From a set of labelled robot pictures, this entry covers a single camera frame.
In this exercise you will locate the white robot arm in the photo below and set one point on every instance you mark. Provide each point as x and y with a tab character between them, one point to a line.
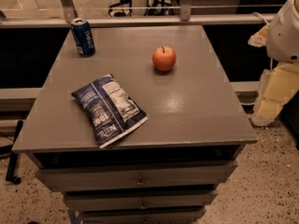
283	34

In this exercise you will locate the blue chip bag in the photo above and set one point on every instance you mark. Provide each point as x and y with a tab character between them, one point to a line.
112	112

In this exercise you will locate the red apple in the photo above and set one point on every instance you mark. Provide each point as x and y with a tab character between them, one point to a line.
164	58

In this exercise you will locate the grey drawer cabinet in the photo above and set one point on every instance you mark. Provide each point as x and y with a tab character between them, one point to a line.
141	132

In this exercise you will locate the blue Pepsi can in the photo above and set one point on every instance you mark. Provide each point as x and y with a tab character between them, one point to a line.
82	34

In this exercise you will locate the middle grey drawer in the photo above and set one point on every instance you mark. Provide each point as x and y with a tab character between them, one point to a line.
141	201

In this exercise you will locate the grey drawer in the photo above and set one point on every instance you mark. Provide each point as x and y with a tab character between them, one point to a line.
143	216
141	201
134	177

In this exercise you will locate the bottom grey drawer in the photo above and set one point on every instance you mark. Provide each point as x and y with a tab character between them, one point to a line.
143	216

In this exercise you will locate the top grey drawer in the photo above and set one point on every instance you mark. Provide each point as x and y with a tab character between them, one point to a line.
134	177

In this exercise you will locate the grey metal railing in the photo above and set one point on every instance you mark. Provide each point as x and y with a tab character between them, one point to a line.
59	13

